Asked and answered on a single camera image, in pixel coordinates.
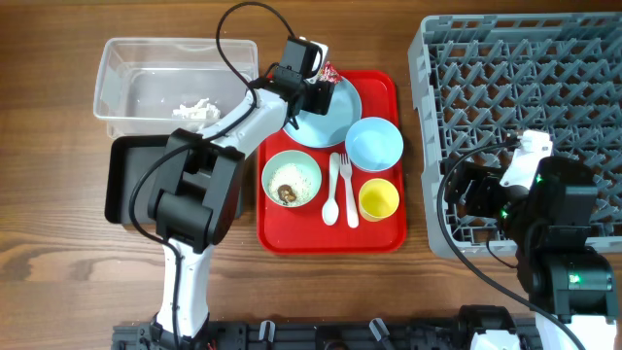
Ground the red strawberry candy wrapper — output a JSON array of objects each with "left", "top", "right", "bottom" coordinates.
[{"left": 318, "top": 61, "right": 342, "bottom": 85}]

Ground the light blue plate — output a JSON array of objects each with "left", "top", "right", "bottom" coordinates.
[{"left": 284, "top": 78, "right": 363, "bottom": 148}]

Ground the white plastic fork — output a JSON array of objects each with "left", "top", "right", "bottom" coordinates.
[{"left": 339, "top": 154, "right": 359, "bottom": 228}]

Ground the light blue bowl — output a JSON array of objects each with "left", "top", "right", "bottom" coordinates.
[{"left": 345, "top": 117, "right": 404, "bottom": 173}]

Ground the white rice pile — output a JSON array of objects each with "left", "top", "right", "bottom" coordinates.
[{"left": 268, "top": 163, "right": 312, "bottom": 206}]

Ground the green bowl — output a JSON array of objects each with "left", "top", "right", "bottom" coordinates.
[{"left": 260, "top": 150, "right": 323, "bottom": 208}]

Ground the yellow plastic cup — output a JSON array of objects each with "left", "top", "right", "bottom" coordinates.
[{"left": 359, "top": 178, "right": 400, "bottom": 222}]

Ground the brown food scrap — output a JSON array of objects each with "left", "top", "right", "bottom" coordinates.
[{"left": 277, "top": 184, "right": 296, "bottom": 205}]

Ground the white tissue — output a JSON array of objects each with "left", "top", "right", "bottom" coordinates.
[{"left": 172, "top": 98, "right": 222, "bottom": 120}]

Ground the white plastic spoon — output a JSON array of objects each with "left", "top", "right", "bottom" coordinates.
[{"left": 322, "top": 153, "right": 340, "bottom": 226}]

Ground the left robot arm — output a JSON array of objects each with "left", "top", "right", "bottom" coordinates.
[{"left": 139, "top": 65, "right": 341, "bottom": 349}]

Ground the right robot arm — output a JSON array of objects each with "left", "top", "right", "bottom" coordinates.
[{"left": 437, "top": 155, "right": 619, "bottom": 349}]

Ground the grey dishwasher rack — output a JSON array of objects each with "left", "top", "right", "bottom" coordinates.
[{"left": 408, "top": 13, "right": 621, "bottom": 258}]

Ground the clear plastic waste bin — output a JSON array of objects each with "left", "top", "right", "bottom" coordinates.
[{"left": 93, "top": 38, "right": 259, "bottom": 139}]

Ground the red serving tray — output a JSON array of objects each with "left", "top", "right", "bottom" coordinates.
[{"left": 256, "top": 70, "right": 407, "bottom": 255}]

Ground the black plastic tray bin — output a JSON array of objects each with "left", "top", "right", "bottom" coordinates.
[{"left": 104, "top": 135, "right": 243, "bottom": 226}]

